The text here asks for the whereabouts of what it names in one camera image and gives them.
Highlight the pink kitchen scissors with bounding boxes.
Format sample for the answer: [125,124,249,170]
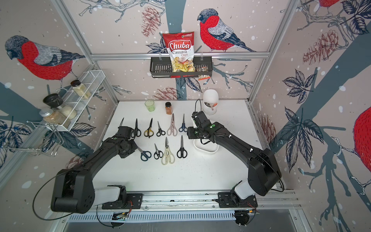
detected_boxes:
[167,114,178,136]

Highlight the white wire spice shelf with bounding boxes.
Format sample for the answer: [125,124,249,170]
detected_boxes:
[32,70,105,131]

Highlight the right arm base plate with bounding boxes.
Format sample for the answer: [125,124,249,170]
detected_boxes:
[214,192,258,208]

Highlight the large black scissors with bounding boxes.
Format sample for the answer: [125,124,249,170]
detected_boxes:
[176,136,187,159]

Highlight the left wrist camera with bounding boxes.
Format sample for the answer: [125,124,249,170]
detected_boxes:
[116,126,133,140]

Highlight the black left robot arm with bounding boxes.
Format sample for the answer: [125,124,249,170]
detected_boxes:
[51,138,138,214]

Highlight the white plastic storage box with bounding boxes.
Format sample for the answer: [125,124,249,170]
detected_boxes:
[193,139,219,155]

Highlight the blue handled scissors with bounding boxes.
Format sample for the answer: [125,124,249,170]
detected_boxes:
[178,114,187,132]

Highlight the black handled scissors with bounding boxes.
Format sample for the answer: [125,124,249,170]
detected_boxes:
[156,122,166,137]

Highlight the brown spice bottle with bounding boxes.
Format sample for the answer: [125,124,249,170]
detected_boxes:
[165,101,173,115]

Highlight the black wire wall basket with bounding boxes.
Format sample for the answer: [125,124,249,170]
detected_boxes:
[150,57,213,78]

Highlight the red Chuba chips bag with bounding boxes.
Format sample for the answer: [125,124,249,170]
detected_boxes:
[163,32,196,72]

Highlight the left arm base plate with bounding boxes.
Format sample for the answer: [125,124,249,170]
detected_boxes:
[102,193,143,210]

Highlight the long black scissors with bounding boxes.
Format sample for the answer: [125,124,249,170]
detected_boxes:
[131,119,142,138]

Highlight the black grinder jar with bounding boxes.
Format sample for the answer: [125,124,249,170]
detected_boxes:
[43,93,77,120]

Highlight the spice jar silver lid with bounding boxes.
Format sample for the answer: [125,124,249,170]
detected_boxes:
[39,108,66,125]

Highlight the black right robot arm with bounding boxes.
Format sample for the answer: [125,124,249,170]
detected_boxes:
[187,122,282,196]

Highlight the small snack packet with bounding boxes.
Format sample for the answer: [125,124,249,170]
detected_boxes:
[197,66,211,81]

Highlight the yellow handled scissors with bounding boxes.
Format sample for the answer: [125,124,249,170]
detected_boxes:
[144,119,154,138]

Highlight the white handled scissors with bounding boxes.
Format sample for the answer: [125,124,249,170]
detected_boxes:
[161,138,175,165]

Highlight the green plastic cup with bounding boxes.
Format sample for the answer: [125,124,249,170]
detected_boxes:
[145,100,156,112]

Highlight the spice jar black lid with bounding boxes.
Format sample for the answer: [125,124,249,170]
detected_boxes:
[71,80,91,100]

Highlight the white round container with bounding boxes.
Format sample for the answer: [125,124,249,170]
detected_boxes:
[202,89,219,115]

